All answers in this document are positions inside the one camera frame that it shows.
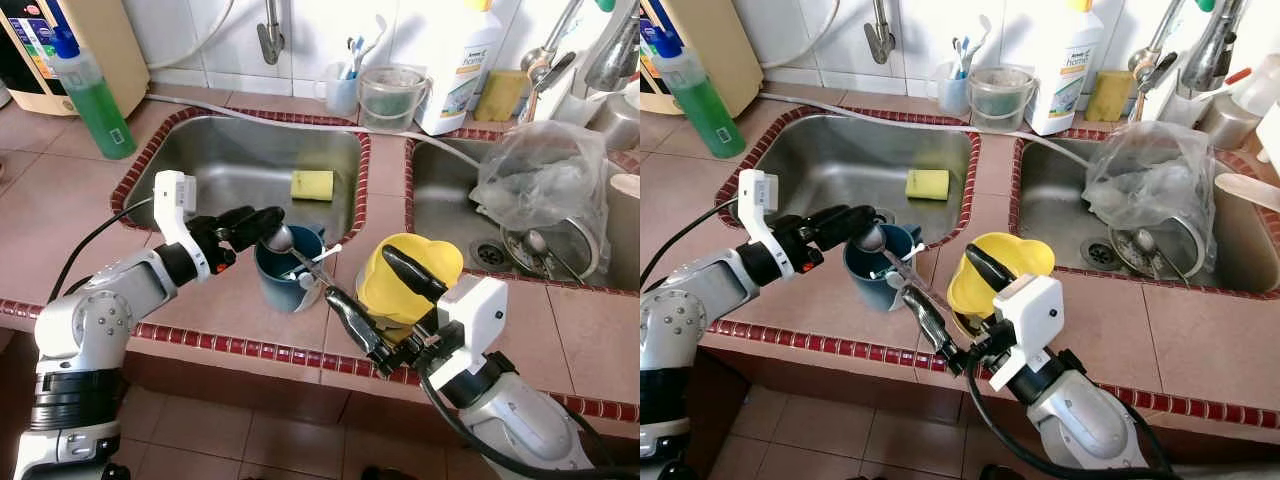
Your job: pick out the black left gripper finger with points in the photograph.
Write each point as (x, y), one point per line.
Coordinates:
(260, 218)
(848, 240)
(850, 218)
(258, 240)

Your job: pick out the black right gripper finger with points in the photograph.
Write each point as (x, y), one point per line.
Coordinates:
(415, 273)
(935, 325)
(990, 270)
(355, 322)

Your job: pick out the metal spoon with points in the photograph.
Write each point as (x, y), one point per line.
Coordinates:
(872, 238)
(1147, 240)
(280, 238)
(540, 240)

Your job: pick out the yellow plastic bowl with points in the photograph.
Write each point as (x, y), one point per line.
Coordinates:
(975, 292)
(395, 292)

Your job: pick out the blue mug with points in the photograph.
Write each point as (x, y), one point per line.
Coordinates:
(275, 288)
(865, 288)

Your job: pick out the white utensil green tip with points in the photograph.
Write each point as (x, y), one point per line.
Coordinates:
(318, 258)
(905, 258)

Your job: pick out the steel sink basin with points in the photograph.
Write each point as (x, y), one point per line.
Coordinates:
(1050, 210)
(445, 210)
(230, 160)
(840, 160)

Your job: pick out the bright yellow sponge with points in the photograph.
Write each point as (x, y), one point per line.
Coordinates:
(313, 186)
(927, 184)

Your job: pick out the translucent toothbrush cup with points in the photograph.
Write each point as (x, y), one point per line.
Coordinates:
(952, 97)
(340, 97)

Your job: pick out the green dish soap bottle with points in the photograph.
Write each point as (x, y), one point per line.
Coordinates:
(105, 120)
(715, 115)

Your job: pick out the steel pot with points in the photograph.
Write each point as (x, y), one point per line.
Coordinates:
(575, 255)
(1185, 255)

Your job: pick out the clear plastic bag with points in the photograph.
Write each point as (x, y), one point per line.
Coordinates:
(545, 170)
(1150, 175)

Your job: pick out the clear plastic pail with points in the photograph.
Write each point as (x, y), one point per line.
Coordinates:
(1000, 100)
(392, 100)

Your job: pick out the blue toothbrush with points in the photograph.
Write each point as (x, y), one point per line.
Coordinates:
(354, 55)
(961, 55)

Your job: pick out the beige paddle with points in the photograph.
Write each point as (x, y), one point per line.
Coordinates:
(627, 186)
(1250, 190)

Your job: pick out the mustard yellow sponge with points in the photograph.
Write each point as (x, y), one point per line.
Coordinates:
(500, 97)
(1110, 97)

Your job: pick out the white detergent bottle yellow cap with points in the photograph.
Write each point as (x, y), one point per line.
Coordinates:
(455, 80)
(1062, 80)

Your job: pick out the brown twine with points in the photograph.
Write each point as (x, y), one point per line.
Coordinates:
(1137, 106)
(532, 108)

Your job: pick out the beige water filter appliance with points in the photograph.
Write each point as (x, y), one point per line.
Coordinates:
(725, 50)
(100, 50)

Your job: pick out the white utensil holder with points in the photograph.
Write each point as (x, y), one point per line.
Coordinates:
(1165, 107)
(560, 107)

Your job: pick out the steel cup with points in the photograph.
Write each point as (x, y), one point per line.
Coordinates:
(1225, 125)
(615, 125)

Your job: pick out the chrome gooseneck faucet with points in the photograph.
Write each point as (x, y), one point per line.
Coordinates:
(610, 55)
(1210, 55)

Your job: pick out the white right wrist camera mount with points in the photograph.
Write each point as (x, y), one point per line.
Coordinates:
(1030, 315)
(475, 315)

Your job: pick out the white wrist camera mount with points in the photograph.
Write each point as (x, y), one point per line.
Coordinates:
(172, 195)
(1030, 315)
(475, 315)
(758, 195)

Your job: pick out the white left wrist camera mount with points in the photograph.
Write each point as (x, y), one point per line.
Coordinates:
(758, 195)
(172, 195)

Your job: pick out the metal wall tap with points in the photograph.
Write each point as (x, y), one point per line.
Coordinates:
(880, 40)
(270, 40)

